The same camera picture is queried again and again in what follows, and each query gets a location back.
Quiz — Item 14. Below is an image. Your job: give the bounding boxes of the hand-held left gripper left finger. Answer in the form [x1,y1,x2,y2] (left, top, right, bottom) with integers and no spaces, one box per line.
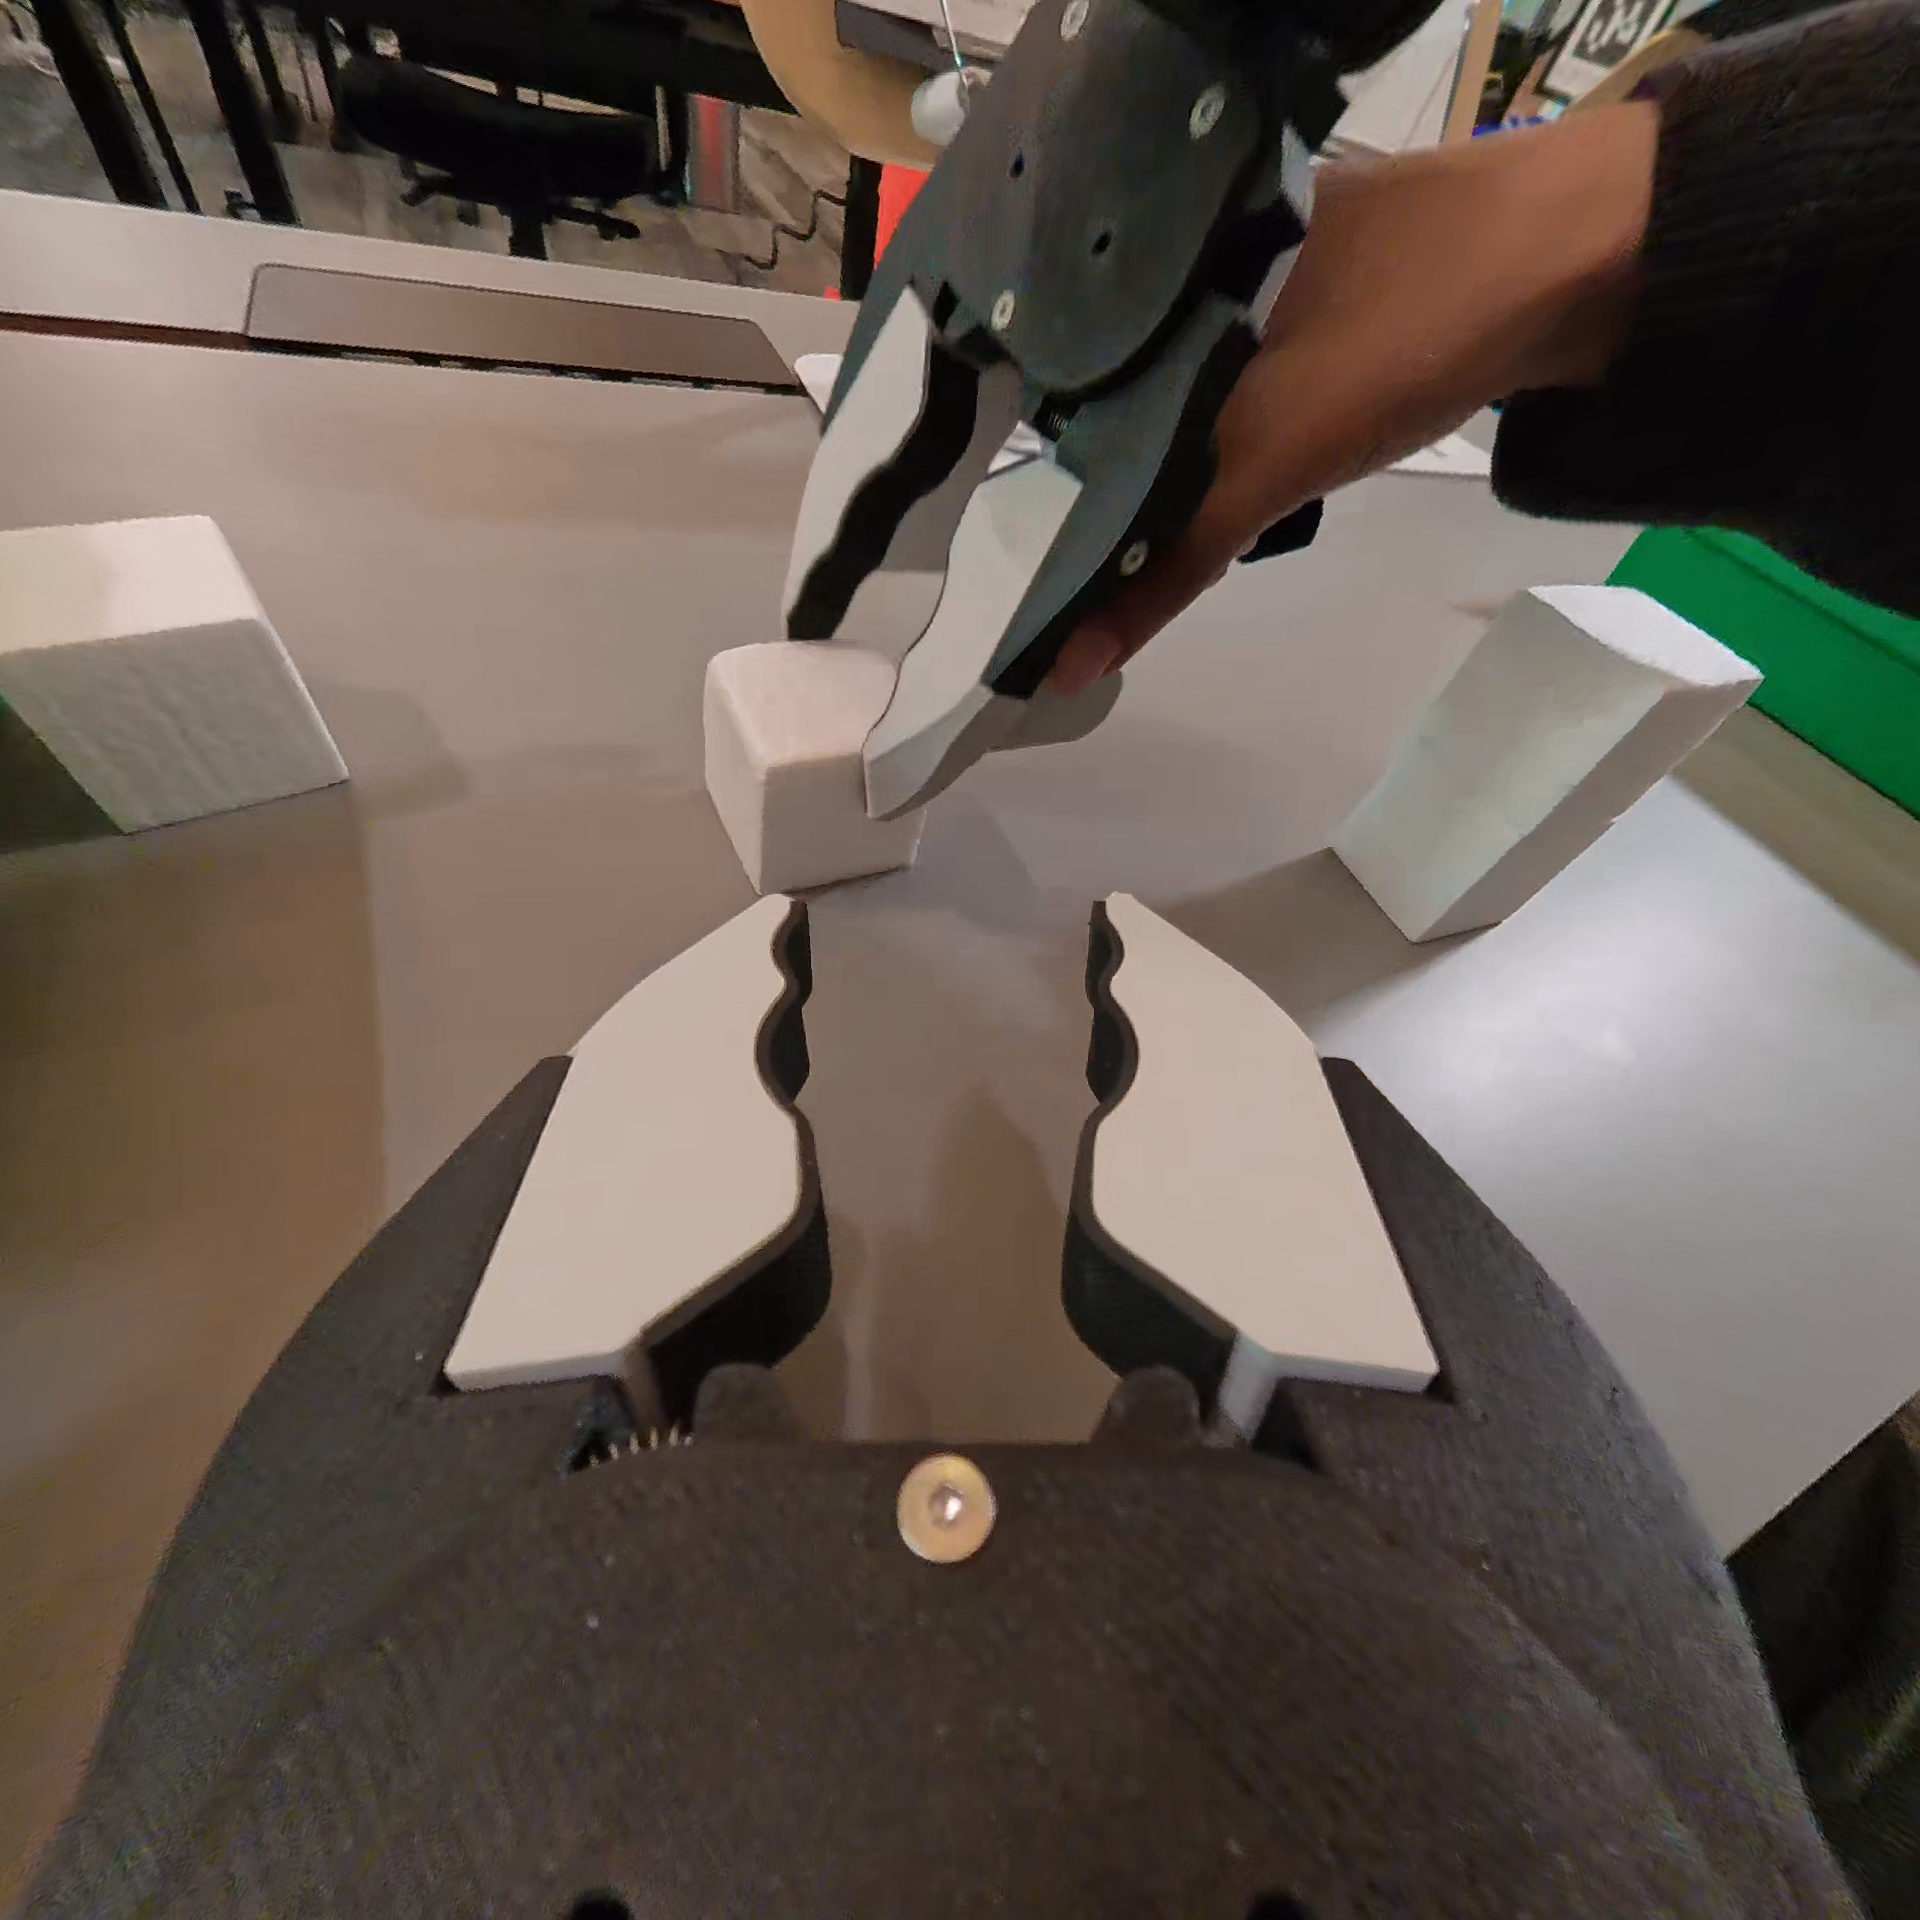
[445,893,832,1430]

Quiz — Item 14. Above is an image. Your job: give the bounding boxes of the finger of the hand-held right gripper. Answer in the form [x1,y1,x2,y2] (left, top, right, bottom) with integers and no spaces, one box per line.
[779,285,980,643]
[862,373,1089,822]

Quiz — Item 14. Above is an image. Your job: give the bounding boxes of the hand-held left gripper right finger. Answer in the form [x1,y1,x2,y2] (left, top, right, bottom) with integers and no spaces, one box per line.
[1059,893,1442,1445]

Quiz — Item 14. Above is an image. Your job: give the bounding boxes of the white foam cube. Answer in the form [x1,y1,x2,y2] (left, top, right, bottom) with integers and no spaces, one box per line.
[702,640,928,897]
[1409,583,1763,842]
[1332,729,1636,942]

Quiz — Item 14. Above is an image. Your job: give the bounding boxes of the grey desk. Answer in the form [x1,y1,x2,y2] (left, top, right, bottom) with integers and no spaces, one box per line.
[0,187,1920,1878]

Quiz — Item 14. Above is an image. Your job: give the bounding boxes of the person's right hand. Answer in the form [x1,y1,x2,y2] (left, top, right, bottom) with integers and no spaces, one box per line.
[1052,100,1667,701]

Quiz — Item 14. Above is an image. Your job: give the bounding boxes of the white laptop stand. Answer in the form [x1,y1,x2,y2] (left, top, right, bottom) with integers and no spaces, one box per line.
[793,58,984,441]

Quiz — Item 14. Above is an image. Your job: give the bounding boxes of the black office chair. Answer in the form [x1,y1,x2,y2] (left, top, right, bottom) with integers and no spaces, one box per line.
[333,53,673,260]

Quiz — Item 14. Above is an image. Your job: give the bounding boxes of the black and white marker sign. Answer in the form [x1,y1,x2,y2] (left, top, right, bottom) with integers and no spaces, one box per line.
[1561,0,1674,70]

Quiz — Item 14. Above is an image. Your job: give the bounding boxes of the white foam block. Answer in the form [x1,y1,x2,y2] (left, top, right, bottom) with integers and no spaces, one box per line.
[0,514,350,836]

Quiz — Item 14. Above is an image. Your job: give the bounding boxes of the green plastic bin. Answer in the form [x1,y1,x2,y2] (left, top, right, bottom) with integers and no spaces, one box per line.
[1607,521,1920,822]

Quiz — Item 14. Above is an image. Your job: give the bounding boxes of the person's leg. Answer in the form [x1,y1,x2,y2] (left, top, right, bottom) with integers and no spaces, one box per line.
[1723,1395,1920,1920]

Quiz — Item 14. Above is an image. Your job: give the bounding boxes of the grey desk cable lid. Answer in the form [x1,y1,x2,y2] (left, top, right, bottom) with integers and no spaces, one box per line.
[245,263,795,396]

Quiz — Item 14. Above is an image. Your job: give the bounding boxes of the black table frame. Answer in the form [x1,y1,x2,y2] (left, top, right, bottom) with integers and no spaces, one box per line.
[29,0,299,228]

